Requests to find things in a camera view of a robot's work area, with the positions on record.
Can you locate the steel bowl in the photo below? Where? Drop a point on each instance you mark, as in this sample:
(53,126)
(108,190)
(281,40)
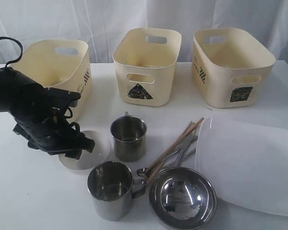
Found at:
(182,199)

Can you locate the steel fork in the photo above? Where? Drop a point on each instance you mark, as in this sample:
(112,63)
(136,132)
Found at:
(186,139)

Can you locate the white plastic bowl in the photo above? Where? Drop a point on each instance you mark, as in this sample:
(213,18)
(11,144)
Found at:
(88,160)

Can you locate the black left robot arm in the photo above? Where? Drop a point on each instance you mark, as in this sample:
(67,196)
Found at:
(18,89)

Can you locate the steel mug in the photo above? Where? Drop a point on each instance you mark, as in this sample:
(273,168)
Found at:
(113,188)
(129,136)

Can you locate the white rectangular plate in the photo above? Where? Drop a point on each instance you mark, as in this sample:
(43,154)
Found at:
(247,164)

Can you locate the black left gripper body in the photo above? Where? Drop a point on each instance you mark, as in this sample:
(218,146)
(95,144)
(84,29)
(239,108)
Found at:
(49,132)

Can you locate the wooden chopstick lower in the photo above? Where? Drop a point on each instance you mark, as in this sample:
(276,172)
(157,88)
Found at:
(153,169)

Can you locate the steel spoon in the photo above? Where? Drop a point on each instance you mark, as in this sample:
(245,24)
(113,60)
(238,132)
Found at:
(141,171)

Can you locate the steel knife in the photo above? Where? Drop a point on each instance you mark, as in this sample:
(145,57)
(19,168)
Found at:
(185,156)

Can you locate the cream bin with circle mark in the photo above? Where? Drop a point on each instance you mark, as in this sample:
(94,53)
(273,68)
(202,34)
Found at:
(61,64)

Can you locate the cream bin with square mark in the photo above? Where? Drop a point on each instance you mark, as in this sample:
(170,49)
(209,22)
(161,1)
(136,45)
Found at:
(230,66)

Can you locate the wooden chopstick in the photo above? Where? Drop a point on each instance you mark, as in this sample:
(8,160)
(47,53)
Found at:
(191,127)
(153,169)

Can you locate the white backdrop curtain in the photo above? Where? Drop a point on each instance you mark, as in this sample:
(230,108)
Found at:
(103,23)

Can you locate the cream bin with triangle mark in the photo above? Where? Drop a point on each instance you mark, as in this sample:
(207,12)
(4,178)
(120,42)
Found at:
(145,63)

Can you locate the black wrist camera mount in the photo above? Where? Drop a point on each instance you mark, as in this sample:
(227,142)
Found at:
(62,99)

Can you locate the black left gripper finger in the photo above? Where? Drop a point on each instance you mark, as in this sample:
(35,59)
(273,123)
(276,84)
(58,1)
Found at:
(72,153)
(85,143)

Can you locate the wooden chopstick upper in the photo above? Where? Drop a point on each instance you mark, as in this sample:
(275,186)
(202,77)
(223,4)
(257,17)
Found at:
(191,127)

